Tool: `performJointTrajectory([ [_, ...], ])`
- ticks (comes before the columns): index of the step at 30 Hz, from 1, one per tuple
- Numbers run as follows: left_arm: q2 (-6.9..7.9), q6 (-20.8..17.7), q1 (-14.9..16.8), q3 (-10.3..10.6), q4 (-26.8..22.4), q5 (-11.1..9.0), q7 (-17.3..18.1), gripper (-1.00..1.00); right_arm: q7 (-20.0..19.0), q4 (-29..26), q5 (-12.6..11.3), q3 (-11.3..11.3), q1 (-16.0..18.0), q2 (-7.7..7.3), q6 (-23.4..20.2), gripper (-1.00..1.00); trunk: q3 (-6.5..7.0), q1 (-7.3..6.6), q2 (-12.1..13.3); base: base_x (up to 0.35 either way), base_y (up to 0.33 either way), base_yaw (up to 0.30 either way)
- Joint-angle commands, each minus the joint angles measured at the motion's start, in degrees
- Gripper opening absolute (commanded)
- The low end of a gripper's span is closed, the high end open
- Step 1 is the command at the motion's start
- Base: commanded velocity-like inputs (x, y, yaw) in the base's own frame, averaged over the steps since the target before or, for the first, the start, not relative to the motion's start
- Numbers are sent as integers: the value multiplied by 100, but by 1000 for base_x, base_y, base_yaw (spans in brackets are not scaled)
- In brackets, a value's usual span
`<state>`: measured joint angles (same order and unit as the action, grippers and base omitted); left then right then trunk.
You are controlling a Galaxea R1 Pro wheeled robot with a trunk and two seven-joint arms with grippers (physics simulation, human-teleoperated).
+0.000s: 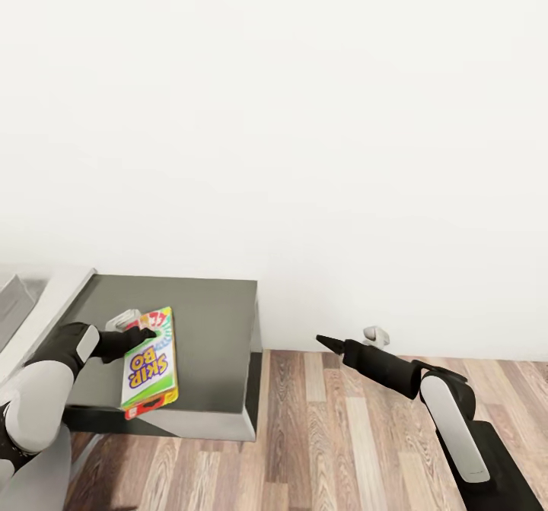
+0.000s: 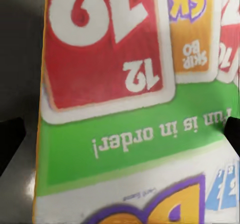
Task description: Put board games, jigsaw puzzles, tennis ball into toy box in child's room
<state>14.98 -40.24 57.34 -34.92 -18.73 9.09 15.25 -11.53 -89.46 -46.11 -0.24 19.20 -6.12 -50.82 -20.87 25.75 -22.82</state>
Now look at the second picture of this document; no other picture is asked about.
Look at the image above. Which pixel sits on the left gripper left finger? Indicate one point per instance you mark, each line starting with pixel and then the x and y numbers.
pixel 12 133

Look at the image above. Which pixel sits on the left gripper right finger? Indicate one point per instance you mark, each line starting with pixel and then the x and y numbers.
pixel 232 133

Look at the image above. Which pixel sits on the desk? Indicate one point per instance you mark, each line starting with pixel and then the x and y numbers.
pixel 21 49

